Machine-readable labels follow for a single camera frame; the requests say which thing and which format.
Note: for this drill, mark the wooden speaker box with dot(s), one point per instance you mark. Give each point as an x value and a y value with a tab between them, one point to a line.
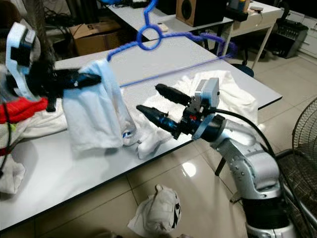
203	12

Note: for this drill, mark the red garment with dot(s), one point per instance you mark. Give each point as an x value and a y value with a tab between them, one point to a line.
25	110

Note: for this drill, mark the blue round stool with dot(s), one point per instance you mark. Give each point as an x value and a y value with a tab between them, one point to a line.
245	71

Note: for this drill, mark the white garment with grey seams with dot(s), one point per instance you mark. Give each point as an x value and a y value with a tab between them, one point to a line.
12	173

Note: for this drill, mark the brown cardboard box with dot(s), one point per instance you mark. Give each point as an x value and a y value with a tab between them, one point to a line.
96	39

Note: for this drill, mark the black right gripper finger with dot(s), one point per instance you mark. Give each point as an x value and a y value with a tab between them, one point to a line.
173	95
159	120

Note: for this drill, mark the black floor fan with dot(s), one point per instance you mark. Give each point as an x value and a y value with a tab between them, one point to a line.
302	148

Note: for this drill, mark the white printed t-shirt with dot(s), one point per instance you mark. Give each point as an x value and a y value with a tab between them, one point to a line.
94	114

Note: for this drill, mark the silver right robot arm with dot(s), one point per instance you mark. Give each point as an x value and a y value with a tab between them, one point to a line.
247	163

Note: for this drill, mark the crumpled grey white garment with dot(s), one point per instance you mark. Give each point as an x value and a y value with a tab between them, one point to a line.
158	213

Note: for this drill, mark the white remote control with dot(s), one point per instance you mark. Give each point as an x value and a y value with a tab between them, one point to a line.
166	27

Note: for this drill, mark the small white side table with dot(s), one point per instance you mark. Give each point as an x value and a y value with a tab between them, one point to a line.
267	12

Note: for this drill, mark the black table leg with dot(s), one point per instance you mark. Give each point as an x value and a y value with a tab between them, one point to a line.
221	167

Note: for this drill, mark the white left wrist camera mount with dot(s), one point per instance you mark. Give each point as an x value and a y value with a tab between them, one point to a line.
16	54

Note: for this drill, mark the black audio mixer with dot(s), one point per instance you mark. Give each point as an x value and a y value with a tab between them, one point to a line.
287	39

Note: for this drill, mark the blue plastic hanger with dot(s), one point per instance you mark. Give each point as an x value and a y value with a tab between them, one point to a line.
148	49

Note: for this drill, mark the cream white garment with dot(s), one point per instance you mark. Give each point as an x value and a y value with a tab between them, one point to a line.
242	94

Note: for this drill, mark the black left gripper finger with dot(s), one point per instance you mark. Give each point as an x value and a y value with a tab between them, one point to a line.
78	85
79	75

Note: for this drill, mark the black pen holder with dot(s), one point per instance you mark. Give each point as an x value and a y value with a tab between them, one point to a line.
237	10

